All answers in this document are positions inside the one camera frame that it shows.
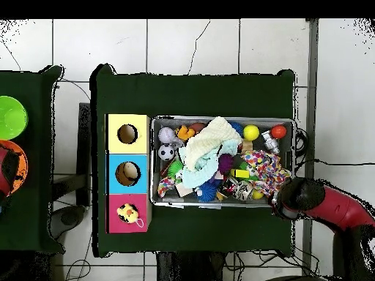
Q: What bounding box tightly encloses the wooden box with three holes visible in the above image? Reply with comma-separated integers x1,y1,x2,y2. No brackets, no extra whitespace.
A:
105,113,153,234

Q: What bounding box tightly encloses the blue spiky ball with eyes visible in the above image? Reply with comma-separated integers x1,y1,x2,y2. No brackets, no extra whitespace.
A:
195,179,220,203

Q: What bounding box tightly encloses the yellow toy duck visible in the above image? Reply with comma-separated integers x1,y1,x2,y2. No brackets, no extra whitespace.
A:
116,202,145,228

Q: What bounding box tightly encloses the large colourful dotted cloth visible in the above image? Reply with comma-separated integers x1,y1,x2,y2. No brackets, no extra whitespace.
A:
241,149,292,198

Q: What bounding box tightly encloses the black white soccer ball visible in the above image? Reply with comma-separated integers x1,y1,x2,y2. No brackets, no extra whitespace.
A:
157,143,176,161

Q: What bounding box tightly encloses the mint green cloth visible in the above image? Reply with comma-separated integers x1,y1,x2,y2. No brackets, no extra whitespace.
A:
178,138,242,190

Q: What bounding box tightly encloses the orange plastic bowl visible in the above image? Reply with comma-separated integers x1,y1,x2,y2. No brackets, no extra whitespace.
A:
0,139,29,198

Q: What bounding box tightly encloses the dark green table cloth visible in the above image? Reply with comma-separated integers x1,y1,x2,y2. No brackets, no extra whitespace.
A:
90,64,296,258
0,65,64,254

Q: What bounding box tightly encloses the twisted colourful dotted cloth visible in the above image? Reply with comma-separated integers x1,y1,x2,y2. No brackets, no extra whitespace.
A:
157,176,177,198

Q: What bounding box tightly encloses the grey floor cable cover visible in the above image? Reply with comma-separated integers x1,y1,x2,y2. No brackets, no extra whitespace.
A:
301,18,319,277

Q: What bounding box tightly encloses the purple spiky toy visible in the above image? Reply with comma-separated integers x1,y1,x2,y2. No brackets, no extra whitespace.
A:
218,154,235,175

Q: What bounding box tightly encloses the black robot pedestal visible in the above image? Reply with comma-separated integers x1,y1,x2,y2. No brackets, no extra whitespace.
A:
156,251,226,281

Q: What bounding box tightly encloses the black cable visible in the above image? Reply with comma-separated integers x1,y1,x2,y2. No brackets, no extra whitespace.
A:
295,157,375,168

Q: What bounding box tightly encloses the yellow ball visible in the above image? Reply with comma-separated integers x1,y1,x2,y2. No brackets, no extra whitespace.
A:
242,124,261,141

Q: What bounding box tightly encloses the white baseball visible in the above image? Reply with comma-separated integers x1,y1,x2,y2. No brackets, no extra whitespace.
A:
157,126,176,144

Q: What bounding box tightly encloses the red orange ball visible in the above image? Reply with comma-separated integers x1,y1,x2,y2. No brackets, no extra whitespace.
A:
270,124,287,140

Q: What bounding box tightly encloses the cream yellow cloth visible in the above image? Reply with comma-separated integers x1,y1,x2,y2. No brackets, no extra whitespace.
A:
185,116,243,172

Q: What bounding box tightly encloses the black frame stand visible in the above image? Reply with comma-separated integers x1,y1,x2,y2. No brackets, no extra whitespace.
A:
75,102,92,207

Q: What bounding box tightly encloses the clear mesh bin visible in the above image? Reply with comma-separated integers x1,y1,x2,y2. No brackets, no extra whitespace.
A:
149,116,297,209

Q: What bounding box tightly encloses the green plastic bowl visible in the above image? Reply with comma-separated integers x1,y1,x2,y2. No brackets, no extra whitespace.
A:
0,95,29,141

